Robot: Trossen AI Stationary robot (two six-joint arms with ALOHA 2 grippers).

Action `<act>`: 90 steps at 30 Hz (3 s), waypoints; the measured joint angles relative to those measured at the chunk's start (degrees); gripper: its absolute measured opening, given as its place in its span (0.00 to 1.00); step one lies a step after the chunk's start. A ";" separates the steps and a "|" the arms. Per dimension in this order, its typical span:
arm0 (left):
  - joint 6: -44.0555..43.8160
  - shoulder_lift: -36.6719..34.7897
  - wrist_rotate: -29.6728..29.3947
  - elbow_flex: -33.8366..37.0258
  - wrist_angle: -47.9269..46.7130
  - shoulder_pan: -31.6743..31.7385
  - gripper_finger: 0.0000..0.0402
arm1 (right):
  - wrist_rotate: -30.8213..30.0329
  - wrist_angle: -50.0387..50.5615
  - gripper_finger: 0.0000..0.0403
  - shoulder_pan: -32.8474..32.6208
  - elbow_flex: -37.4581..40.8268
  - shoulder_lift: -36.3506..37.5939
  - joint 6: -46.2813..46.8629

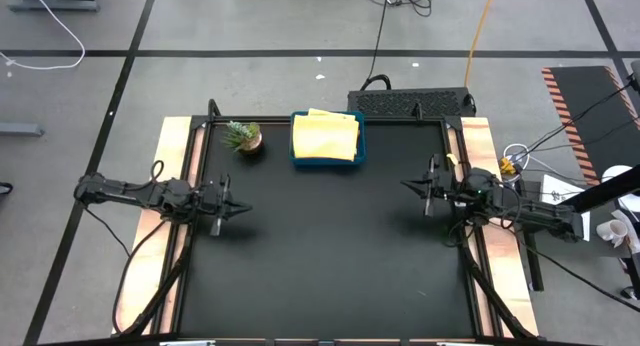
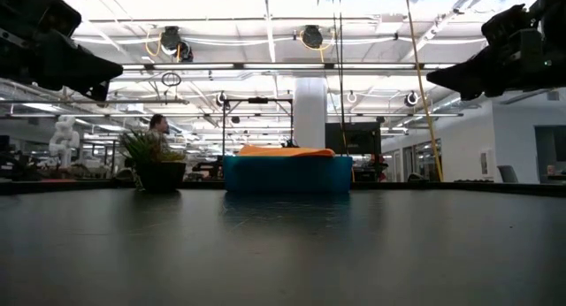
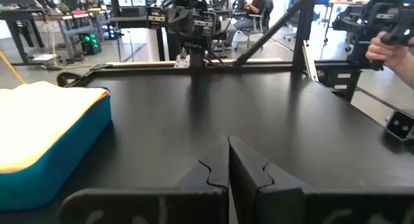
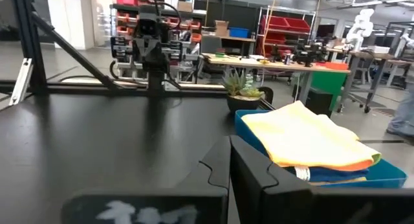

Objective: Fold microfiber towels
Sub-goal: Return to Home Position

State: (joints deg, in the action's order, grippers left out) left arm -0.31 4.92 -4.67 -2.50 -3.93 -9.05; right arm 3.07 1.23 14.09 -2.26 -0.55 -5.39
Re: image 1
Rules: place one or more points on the orange microfiber towel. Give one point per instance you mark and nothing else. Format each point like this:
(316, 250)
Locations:
(325, 136)

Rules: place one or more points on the black mat striped edges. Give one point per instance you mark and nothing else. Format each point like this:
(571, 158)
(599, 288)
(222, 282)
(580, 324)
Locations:
(585, 101)

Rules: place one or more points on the white paper sheet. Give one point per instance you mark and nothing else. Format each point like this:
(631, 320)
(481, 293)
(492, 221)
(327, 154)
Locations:
(555, 191)

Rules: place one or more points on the light wooden side board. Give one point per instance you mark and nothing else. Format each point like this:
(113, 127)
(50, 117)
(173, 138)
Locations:
(477, 141)
(172, 141)

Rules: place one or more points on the small potted green plant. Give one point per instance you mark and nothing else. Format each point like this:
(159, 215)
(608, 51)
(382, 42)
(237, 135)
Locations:
(247, 138)

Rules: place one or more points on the black metal beam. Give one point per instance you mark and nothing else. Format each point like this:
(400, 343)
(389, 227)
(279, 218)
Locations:
(607, 191)

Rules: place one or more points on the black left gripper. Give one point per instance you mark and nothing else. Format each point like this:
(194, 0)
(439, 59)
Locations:
(217, 206)

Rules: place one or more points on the black aluminium table frame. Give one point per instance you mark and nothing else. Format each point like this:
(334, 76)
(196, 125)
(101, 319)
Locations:
(325, 331)

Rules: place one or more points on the black metal post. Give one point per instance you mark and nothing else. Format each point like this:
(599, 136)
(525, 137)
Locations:
(534, 261)

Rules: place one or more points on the small yellow tape tag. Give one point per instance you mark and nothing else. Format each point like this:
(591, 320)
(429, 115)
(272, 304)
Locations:
(452, 159)

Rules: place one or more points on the grey furniture foot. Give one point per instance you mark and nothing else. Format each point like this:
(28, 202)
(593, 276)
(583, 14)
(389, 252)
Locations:
(20, 130)

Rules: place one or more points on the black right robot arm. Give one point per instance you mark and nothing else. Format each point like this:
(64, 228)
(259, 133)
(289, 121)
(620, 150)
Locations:
(525, 211)

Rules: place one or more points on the white paper cup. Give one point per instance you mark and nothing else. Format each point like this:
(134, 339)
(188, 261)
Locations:
(612, 230)

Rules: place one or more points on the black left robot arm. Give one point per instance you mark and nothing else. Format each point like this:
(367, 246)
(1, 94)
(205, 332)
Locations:
(135, 193)

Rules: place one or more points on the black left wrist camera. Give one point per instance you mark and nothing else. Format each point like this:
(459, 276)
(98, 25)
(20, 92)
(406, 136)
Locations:
(210, 198)

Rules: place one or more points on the white round object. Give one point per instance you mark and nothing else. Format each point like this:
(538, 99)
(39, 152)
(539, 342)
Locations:
(617, 172)

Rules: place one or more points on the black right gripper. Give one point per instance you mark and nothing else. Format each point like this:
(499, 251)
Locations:
(440, 186)

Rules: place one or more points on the teal plastic bin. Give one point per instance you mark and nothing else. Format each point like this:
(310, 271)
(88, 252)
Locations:
(362, 146)

